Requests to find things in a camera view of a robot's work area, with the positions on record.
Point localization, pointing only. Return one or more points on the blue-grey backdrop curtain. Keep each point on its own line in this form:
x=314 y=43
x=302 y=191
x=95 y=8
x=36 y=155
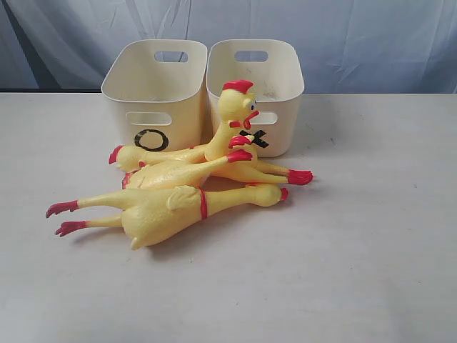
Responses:
x=343 y=46

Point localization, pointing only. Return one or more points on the small headless yellow rubber chicken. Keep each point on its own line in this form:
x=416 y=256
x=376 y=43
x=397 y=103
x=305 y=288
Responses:
x=173 y=173

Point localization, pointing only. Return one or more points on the upright-headed yellow rubber chicken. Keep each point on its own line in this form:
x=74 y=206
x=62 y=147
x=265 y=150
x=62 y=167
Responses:
x=236 y=108

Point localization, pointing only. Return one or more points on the cream bin marked O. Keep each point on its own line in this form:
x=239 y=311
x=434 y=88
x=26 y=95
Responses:
x=155 y=90

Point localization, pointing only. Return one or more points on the cream bin marked X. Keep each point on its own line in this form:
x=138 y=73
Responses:
x=274 y=68

